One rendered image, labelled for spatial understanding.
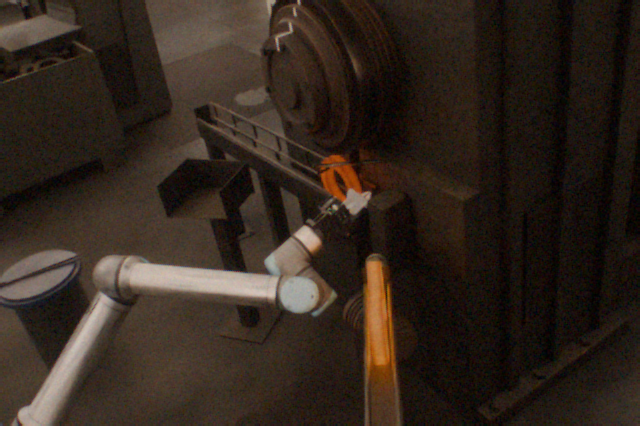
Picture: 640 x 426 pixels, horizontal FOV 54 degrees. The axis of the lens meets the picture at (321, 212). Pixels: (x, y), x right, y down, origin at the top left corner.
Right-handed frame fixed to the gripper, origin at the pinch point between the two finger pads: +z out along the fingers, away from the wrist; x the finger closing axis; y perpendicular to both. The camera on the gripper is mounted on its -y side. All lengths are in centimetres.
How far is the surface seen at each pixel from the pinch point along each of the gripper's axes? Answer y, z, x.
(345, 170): 7.7, 0.2, 7.0
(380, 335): 12, -31, -49
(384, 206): 6.0, -2.3, -14.0
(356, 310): -15.9, -25.2, -15.6
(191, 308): -58, -65, 86
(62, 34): 12, -22, 289
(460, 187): 8.9, 12.1, -30.6
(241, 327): -60, -54, 58
